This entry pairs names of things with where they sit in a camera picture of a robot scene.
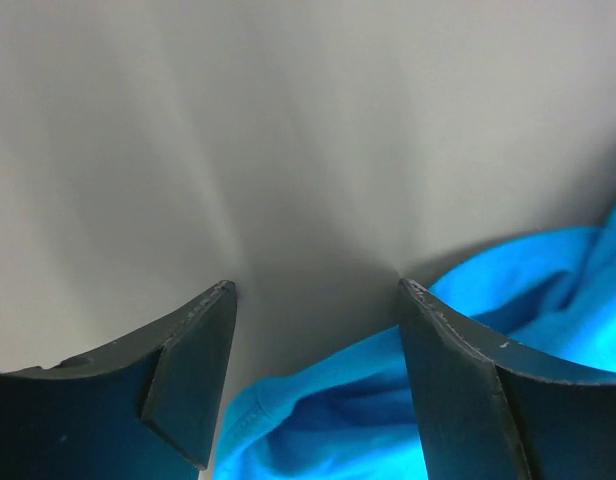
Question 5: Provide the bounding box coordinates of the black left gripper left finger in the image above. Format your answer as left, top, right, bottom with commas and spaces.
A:
0, 281, 237, 479

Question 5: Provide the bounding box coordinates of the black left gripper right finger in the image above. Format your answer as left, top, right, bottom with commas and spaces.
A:
397, 279, 616, 479

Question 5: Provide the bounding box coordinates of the blue t-shirt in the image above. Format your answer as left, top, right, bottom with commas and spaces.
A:
214, 204, 616, 479

